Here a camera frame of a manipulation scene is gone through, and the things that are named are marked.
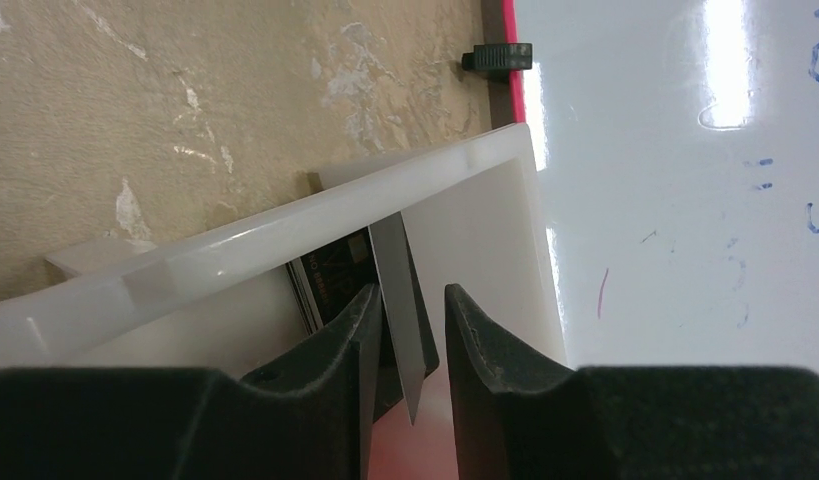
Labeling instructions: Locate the black card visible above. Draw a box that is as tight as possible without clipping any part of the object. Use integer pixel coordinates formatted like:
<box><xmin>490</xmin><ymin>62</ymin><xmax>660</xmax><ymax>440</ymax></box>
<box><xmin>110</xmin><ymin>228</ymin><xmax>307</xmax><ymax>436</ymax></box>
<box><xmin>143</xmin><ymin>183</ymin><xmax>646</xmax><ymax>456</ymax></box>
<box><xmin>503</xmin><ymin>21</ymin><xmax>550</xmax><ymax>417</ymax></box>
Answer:
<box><xmin>369</xmin><ymin>213</ymin><xmax>425</xmax><ymax>424</ymax></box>
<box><xmin>285</xmin><ymin>229</ymin><xmax>403</xmax><ymax>420</ymax></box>

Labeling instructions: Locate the white plastic bin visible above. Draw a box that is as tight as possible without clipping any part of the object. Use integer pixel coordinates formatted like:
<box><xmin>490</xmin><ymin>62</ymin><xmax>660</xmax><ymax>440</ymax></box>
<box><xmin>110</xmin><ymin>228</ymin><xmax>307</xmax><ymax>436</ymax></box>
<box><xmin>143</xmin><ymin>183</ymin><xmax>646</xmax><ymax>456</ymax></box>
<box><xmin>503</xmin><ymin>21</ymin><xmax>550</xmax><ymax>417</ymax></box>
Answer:
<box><xmin>0</xmin><ymin>124</ymin><xmax>564</xmax><ymax>479</ymax></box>

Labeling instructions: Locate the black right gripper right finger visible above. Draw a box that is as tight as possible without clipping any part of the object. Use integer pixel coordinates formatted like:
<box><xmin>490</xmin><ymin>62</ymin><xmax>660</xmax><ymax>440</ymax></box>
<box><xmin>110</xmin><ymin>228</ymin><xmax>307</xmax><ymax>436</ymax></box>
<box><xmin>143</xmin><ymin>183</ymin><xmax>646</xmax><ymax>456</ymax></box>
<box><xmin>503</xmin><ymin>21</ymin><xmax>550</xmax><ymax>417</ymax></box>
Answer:
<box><xmin>444</xmin><ymin>284</ymin><xmax>615</xmax><ymax>479</ymax></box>

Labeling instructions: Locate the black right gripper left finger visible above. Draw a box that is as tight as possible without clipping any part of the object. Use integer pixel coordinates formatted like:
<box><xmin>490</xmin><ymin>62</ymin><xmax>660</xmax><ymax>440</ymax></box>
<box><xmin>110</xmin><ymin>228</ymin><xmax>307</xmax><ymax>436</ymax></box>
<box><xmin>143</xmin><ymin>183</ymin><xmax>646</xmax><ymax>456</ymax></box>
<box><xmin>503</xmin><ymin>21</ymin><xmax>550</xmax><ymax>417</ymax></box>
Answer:
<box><xmin>242</xmin><ymin>284</ymin><xmax>382</xmax><ymax>479</ymax></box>

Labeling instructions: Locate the white board pink frame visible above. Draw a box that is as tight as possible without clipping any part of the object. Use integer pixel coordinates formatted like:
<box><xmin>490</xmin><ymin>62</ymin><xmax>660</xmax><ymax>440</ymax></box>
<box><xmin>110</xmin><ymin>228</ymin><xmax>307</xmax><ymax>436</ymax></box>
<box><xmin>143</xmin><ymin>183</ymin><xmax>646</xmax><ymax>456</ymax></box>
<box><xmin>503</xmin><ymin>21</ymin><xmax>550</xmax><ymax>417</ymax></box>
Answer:
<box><xmin>504</xmin><ymin>0</ymin><xmax>819</xmax><ymax>374</ymax></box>

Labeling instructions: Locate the black whiteboard foot clip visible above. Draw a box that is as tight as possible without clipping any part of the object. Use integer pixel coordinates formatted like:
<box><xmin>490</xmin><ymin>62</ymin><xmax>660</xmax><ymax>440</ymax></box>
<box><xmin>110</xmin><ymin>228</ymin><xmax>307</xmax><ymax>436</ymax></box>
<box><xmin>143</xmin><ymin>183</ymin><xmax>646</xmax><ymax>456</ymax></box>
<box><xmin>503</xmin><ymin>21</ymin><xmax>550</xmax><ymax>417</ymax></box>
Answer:
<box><xmin>461</xmin><ymin>43</ymin><xmax>533</xmax><ymax>74</ymax></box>

